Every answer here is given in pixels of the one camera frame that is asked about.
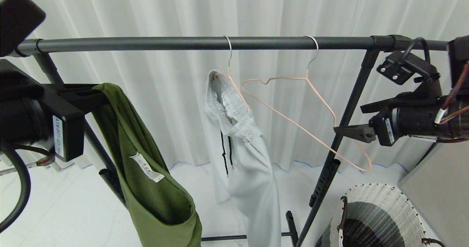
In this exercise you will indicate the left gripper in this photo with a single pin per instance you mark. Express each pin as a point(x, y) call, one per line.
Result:
point(36, 118)

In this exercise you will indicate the pink clothes hanger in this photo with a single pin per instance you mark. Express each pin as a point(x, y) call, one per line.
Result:
point(230, 52)
point(307, 77)

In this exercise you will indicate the pale grey shorts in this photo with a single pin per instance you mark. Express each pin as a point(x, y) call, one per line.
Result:
point(256, 188)

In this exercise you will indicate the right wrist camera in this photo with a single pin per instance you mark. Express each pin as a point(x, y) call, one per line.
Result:
point(406, 69)

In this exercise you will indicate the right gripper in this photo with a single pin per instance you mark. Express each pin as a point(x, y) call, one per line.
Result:
point(421, 122)

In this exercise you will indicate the green garment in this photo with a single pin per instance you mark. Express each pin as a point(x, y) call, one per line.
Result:
point(157, 203)

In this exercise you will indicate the white laundry basket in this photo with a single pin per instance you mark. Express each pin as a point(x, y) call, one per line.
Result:
point(381, 199)

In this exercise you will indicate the white curtain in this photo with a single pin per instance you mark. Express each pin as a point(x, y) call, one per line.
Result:
point(165, 93)

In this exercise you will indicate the black clothes rack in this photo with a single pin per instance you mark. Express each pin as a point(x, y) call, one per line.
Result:
point(146, 43)

